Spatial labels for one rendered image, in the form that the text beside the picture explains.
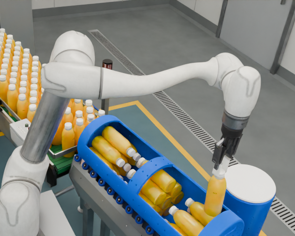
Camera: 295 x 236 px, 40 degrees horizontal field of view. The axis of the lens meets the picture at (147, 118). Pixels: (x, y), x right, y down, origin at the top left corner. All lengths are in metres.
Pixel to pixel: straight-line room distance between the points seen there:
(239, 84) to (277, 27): 4.22
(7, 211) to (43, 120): 0.35
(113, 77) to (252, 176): 1.20
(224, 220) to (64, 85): 0.85
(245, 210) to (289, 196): 1.70
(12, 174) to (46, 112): 0.32
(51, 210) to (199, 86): 3.42
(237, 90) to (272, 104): 3.66
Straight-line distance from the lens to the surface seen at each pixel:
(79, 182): 2.28
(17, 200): 1.55
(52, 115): 1.50
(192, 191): 1.97
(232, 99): 1.35
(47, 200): 1.90
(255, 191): 2.15
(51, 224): 1.81
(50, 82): 1.24
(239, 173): 2.22
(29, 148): 1.62
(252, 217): 2.18
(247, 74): 1.33
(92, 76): 1.23
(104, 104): 2.71
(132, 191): 1.85
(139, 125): 4.15
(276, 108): 4.94
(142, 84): 1.27
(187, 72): 1.40
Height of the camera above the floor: 2.46
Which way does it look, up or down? 35 degrees down
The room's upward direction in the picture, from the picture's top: 8 degrees clockwise
